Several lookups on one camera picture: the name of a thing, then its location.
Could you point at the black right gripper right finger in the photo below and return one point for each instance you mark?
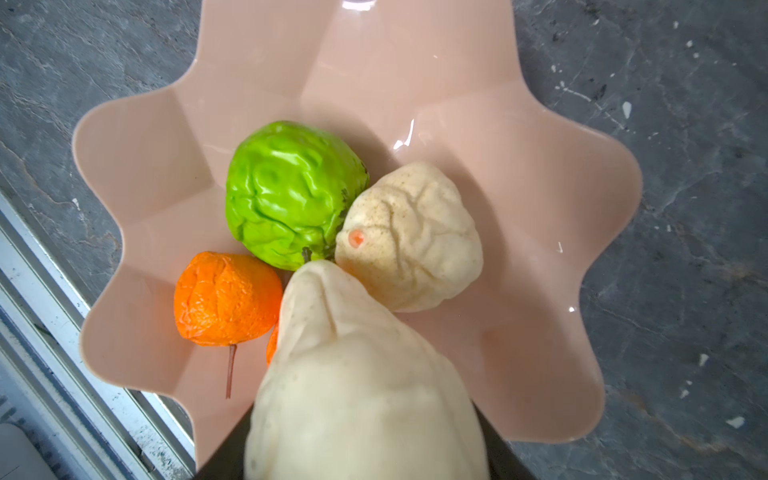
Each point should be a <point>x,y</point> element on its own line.
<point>503,463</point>

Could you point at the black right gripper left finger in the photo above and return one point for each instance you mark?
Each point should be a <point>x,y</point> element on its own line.
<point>228,461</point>

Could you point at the beige fake fruit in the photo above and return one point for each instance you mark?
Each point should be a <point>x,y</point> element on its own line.
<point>352,392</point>
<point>410,240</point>

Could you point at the orange fake fruit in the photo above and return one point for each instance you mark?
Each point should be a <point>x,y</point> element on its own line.
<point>272,344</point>
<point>223,300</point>

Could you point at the green fake fruit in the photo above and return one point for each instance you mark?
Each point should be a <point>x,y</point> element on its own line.
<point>288,190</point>

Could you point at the pink scalloped plate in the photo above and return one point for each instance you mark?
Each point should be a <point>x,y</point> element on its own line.
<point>487,206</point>

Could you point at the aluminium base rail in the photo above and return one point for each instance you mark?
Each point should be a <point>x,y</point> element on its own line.
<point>109,432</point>

